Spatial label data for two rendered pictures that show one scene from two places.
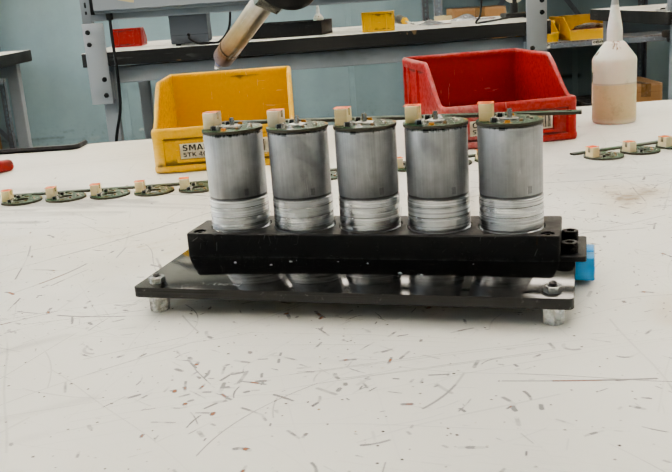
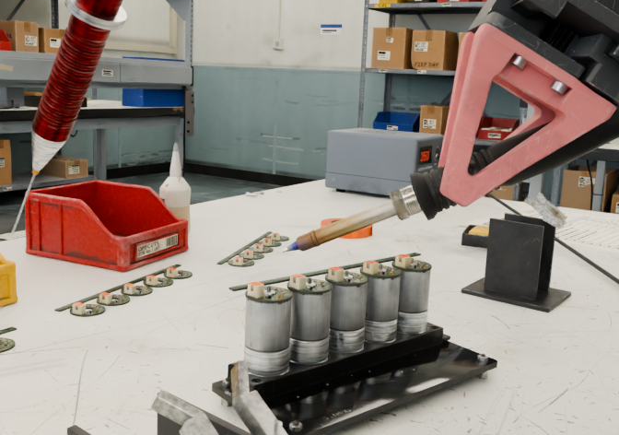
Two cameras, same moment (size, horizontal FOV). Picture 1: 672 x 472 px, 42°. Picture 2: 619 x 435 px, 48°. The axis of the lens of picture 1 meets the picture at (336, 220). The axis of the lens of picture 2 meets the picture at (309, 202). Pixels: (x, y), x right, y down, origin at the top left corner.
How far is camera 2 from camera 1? 0.36 m
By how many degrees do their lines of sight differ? 56
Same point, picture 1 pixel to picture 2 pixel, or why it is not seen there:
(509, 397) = (558, 418)
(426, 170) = (391, 302)
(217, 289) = (347, 417)
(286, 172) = (319, 321)
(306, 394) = not seen: outside the picture
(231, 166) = (286, 323)
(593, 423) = (600, 416)
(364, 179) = (361, 315)
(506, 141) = (425, 278)
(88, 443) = not seen: outside the picture
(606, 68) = (177, 196)
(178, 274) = (290, 417)
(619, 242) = not seen: hidden behind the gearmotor
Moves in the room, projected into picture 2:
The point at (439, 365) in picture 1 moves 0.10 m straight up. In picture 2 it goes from (504, 416) to (521, 235)
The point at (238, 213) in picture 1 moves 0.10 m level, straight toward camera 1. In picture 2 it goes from (286, 358) to (474, 405)
